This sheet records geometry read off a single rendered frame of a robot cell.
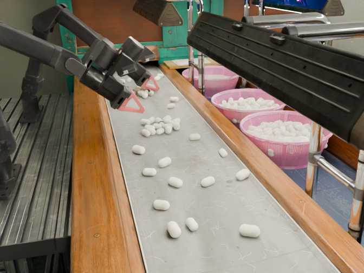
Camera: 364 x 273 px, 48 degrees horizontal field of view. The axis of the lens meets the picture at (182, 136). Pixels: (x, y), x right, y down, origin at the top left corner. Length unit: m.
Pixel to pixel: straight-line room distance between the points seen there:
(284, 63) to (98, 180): 0.54
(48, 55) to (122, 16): 1.00
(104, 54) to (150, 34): 0.96
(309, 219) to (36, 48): 0.76
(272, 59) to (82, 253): 0.43
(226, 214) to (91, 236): 0.27
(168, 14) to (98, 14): 0.82
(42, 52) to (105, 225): 0.51
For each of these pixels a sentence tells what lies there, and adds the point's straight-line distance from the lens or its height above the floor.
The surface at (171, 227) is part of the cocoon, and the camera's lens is 0.76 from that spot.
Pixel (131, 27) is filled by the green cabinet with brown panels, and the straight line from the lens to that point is 2.08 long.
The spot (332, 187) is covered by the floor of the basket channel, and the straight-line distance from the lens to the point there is 1.11.
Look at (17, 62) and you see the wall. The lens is 2.98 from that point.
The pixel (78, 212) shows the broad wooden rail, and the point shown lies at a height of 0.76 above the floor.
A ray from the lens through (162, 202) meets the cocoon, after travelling 0.84.
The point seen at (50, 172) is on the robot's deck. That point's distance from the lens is 1.24.
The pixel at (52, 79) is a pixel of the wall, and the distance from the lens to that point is 2.98.
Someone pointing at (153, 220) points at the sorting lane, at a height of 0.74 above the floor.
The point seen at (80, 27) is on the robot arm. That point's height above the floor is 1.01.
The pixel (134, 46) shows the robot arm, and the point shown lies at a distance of 1.58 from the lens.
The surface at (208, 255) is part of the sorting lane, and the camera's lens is 0.73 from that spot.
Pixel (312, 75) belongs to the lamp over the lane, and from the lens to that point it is 0.48.
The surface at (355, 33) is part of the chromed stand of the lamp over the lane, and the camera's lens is 0.63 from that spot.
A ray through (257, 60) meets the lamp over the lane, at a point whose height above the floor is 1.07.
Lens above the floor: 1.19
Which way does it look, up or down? 22 degrees down
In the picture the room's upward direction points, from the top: 2 degrees counter-clockwise
